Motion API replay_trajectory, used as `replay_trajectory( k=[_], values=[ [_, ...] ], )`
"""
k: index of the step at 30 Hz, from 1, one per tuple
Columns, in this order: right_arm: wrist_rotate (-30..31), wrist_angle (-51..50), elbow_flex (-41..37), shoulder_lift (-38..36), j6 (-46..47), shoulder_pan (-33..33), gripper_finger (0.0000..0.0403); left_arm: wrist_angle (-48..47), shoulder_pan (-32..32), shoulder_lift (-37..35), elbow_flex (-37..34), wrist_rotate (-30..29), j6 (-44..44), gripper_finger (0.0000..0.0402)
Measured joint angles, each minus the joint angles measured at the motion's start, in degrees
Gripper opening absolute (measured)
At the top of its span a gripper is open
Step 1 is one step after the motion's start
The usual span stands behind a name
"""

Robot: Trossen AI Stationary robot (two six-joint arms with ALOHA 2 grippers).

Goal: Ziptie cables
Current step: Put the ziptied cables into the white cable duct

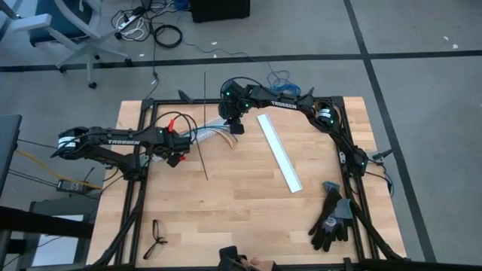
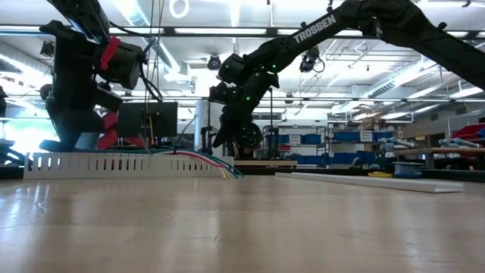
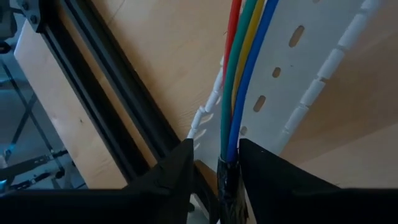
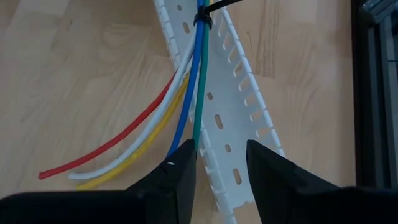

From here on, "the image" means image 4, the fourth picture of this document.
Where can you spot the black zip tie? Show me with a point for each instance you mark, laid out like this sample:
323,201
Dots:
202,19

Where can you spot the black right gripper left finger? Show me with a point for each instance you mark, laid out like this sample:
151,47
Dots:
155,205

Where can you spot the black aluminium table frame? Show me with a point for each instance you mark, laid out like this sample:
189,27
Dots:
373,93

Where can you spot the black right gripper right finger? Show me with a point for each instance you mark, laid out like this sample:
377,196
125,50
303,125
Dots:
295,202

